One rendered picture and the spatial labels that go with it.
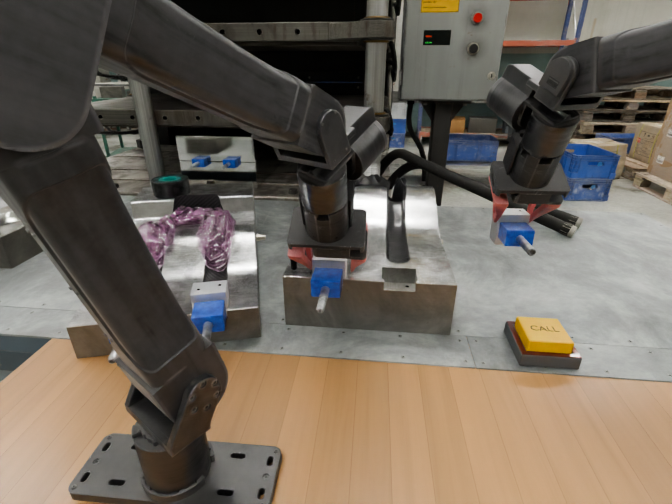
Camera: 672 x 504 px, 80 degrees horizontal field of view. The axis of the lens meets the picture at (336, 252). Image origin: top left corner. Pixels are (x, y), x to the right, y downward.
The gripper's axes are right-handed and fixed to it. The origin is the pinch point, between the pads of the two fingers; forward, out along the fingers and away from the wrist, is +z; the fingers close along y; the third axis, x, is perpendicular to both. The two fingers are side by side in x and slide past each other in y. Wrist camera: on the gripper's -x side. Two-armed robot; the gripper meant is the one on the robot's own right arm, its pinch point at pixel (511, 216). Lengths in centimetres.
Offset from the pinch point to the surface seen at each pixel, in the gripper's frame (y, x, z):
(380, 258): 21.6, 8.0, 2.3
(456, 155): -56, -288, 222
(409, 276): 17.0, 11.4, 2.1
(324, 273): 29.8, 15.0, -3.1
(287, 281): 35.7, 15.0, -0.6
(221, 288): 44.9, 17.8, -2.3
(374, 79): 25, -62, 11
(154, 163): 99, -53, 35
